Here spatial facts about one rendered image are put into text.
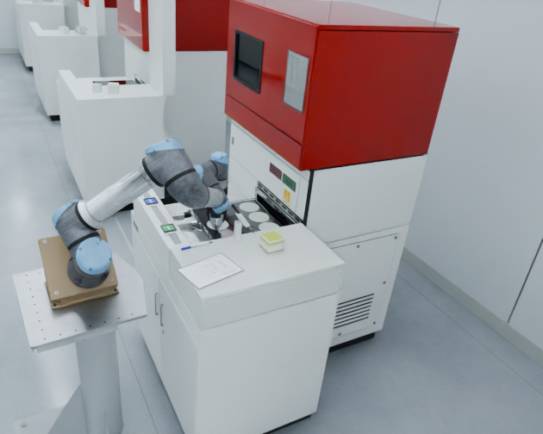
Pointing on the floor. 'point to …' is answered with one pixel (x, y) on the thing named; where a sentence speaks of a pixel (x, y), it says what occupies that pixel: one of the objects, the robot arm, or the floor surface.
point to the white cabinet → (234, 356)
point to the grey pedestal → (86, 395)
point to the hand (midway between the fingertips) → (215, 228)
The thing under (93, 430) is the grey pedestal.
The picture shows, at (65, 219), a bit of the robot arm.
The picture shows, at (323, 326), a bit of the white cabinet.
